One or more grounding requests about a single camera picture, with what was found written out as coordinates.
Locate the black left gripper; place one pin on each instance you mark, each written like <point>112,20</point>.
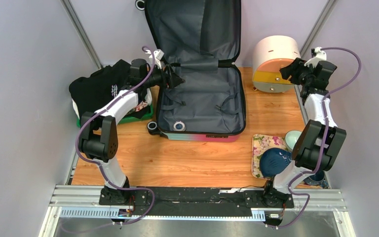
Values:
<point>172,78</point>

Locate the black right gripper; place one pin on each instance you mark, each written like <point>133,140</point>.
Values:
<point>292,69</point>

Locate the round pastel drawer cabinet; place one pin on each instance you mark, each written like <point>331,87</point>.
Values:
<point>270,55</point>

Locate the black floral print garment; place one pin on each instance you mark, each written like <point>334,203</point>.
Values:
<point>102,86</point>

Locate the white cloth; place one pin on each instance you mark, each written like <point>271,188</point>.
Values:
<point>75,108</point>

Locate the green plastic tray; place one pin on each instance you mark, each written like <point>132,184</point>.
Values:
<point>133,116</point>

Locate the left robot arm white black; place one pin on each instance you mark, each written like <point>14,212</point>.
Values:
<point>97,141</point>

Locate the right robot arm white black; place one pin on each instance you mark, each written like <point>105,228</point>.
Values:
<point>321,140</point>

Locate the small round tin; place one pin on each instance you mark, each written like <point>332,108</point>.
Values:
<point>179,126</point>

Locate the light green saucer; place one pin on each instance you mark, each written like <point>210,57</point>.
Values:
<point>291,138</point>

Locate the floral pattern tray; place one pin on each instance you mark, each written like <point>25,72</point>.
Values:
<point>260,143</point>

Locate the dark blue plate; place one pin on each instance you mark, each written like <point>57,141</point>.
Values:
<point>273,161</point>

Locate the dark blue cup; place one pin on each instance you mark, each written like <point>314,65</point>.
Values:
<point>317,179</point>

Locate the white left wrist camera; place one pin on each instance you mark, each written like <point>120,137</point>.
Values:
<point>155,57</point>

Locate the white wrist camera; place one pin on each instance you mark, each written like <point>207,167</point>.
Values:
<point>155,57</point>
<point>318,54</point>

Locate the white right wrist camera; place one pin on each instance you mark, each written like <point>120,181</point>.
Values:
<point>318,54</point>

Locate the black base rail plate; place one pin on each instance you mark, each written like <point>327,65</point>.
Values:
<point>186,201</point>

